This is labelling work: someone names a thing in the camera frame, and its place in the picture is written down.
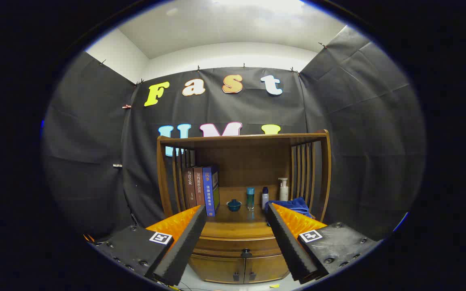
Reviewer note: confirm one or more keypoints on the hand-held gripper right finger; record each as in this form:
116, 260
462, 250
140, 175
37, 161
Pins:
287, 242

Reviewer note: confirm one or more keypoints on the wooden countertop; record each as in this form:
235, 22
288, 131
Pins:
237, 228

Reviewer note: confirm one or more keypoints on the dark brown book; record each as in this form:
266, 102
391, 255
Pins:
189, 190

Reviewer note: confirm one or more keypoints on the reddish brown book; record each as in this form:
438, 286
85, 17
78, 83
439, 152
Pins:
199, 186

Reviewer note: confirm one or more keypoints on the wooden cabinet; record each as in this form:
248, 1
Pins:
249, 161

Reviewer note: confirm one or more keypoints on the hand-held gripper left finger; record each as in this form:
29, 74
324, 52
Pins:
184, 242

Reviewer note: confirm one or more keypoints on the folded blue towel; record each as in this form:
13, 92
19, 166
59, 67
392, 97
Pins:
293, 204

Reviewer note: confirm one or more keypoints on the white bottle with blue cap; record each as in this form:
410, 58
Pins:
265, 199

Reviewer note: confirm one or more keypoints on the wooden drawer with black knob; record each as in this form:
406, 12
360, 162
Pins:
225, 244

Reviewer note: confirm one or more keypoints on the dark blue lidded teacup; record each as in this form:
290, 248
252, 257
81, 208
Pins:
234, 205

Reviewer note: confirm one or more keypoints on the tall teal glass bottle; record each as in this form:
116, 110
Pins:
250, 198

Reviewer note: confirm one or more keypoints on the thick blue book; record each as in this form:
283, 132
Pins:
210, 190

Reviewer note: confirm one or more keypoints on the wooden cabinet door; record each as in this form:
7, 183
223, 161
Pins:
217, 268
267, 266

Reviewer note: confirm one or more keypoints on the white pump bottle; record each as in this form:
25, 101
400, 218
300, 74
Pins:
284, 192

